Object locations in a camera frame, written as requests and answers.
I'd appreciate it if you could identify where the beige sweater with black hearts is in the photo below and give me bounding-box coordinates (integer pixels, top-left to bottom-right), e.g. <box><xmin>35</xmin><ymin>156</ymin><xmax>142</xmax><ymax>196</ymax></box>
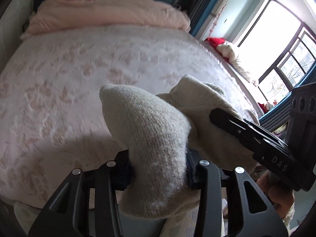
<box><xmin>99</xmin><ymin>75</ymin><xmax>260</xmax><ymax>237</ymax></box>

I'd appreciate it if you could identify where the red ornament string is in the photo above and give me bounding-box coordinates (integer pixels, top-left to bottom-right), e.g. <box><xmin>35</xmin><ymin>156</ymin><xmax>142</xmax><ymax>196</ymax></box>
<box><xmin>209</xmin><ymin>5</ymin><xmax>224</xmax><ymax>39</ymax></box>

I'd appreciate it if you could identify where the white fluffy clothing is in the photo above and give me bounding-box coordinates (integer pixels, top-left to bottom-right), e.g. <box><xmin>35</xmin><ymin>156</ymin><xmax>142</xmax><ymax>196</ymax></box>
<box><xmin>13</xmin><ymin>200</ymin><xmax>43</xmax><ymax>230</ymax></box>

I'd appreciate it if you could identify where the stuffed toy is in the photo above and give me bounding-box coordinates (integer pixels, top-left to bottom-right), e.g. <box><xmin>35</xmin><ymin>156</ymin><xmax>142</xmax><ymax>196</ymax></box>
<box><xmin>258</xmin><ymin>101</ymin><xmax>278</xmax><ymax>114</ymax></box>

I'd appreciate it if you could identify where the person's right forearm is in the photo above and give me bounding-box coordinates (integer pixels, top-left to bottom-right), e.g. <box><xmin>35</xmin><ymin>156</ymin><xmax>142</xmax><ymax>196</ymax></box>
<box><xmin>281</xmin><ymin>197</ymin><xmax>297</xmax><ymax>228</ymax></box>

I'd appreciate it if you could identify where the person's right hand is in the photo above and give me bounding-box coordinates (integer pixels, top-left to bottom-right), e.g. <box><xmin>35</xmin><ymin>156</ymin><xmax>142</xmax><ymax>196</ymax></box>
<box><xmin>257</xmin><ymin>170</ymin><xmax>295</xmax><ymax>213</ymax></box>

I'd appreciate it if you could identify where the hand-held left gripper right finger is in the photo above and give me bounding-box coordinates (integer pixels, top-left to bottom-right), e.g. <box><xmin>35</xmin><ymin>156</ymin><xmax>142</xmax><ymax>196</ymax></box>
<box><xmin>185</xmin><ymin>149</ymin><xmax>283</xmax><ymax>237</ymax></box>

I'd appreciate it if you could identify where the pink butterfly bedspread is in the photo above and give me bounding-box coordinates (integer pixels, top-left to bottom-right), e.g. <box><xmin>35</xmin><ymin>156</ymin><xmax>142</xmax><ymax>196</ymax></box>
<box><xmin>0</xmin><ymin>26</ymin><xmax>260</xmax><ymax>209</ymax></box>

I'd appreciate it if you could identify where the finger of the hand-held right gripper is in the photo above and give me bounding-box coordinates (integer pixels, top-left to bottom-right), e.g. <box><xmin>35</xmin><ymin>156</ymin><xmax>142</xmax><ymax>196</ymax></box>
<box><xmin>209</xmin><ymin>108</ymin><xmax>294</xmax><ymax>163</ymax></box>

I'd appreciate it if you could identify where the pink duvet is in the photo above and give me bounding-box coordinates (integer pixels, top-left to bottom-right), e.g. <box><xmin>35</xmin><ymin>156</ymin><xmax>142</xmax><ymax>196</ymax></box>
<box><xmin>20</xmin><ymin>0</ymin><xmax>191</xmax><ymax>40</ymax></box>

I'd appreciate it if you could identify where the red and white plush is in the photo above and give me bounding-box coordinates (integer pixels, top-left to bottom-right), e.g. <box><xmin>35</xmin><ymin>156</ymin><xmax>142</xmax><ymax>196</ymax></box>
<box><xmin>217</xmin><ymin>41</ymin><xmax>258</xmax><ymax>84</ymax></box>

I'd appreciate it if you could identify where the window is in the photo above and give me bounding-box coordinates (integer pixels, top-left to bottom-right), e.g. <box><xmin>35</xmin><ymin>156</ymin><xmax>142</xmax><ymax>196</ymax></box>
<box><xmin>237</xmin><ymin>0</ymin><xmax>316</xmax><ymax>102</ymax></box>

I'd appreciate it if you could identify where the red cushion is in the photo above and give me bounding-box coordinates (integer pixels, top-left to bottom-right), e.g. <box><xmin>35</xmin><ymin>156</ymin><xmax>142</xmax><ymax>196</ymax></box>
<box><xmin>206</xmin><ymin>37</ymin><xmax>226</xmax><ymax>47</ymax></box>

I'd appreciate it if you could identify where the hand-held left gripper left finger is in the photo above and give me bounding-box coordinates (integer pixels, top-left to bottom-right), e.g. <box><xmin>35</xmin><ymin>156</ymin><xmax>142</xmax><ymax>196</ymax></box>
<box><xmin>28</xmin><ymin>150</ymin><xmax>134</xmax><ymax>237</ymax></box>

